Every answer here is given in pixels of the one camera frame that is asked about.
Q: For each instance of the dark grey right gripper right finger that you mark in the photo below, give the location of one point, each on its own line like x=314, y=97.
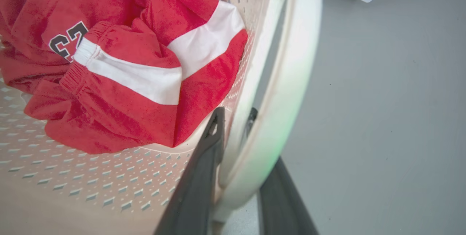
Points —
x=282, y=206

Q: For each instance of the red and white jersey garment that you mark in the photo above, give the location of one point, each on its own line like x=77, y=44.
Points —
x=127, y=63

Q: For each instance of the white perforated plastic laundry basket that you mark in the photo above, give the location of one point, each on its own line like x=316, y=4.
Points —
x=109, y=180

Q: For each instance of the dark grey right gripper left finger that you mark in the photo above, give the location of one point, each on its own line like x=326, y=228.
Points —
x=198, y=187

